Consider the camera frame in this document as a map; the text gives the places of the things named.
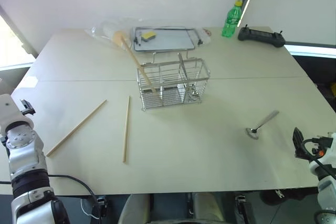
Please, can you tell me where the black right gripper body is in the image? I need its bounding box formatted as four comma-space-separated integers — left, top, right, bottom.
292, 126, 306, 159

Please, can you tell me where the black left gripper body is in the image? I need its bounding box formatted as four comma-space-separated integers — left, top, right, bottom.
20, 99, 36, 116

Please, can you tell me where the metal spoon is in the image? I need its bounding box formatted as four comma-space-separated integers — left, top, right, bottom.
245, 110, 280, 140

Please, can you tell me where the wooden chopstick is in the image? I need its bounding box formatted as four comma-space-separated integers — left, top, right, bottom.
46, 99, 108, 157
122, 95, 131, 163
120, 35, 156, 93

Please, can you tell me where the clear plastic bag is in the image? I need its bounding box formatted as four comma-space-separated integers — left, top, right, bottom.
84, 18, 133, 50

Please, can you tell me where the grey rounded shape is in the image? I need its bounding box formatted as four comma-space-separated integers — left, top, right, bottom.
117, 194, 151, 224
192, 193, 225, 222

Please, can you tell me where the black remote controller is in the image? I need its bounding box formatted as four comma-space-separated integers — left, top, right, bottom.
237, 24, 287, 48

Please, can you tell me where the green plastic bottle yellow cap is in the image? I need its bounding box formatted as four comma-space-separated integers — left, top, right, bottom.
221, 0, 243, 38

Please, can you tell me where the yellow sponge eraser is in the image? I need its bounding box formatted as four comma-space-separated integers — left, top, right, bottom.
141, 31, 157, 42

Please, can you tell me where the small clear plastic packet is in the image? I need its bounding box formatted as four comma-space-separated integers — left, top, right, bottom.
196, 27, 212, 44

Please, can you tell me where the metal tray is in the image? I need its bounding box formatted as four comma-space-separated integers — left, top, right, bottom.
131, 25, 198, 52

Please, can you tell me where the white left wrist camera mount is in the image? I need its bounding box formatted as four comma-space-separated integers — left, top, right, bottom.
0, 93, 34, 136

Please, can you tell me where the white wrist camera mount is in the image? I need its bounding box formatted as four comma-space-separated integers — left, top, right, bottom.
0, 93, 34, 136
308, 132, 336, 178

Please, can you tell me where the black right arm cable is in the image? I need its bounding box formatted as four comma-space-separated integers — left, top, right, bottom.
301, 137, 336, 180

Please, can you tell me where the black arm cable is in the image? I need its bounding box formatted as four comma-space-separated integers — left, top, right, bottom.
301, 137, 336, 180
0, 173, 102, 220

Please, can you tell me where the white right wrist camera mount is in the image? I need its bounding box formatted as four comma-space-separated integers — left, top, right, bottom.
308, 132, 336, 178

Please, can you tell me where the black table leg bracket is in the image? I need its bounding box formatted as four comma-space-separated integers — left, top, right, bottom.
96, 195, 109, 220
234, 194, 249, 224

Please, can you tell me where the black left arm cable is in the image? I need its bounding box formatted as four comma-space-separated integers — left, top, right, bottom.
0, 173, 102, 220

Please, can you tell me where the silver wire cutlery rack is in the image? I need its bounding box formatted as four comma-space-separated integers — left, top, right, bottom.
136, 51, 211, 112

